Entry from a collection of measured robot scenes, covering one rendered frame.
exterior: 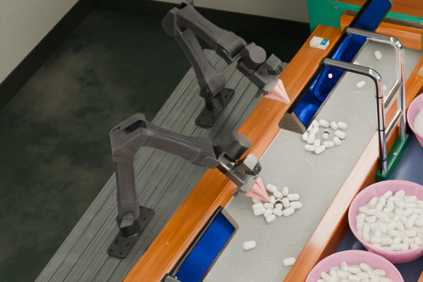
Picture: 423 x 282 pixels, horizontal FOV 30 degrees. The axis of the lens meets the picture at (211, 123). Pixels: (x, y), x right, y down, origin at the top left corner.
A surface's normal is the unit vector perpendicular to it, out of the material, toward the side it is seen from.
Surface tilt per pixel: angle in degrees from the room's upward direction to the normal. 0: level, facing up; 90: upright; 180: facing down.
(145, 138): 90
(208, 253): 58
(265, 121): 0
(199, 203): 0
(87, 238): 0
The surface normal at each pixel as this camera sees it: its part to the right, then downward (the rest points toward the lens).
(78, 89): -0.18, -0.71
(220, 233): 0.61, -0.17
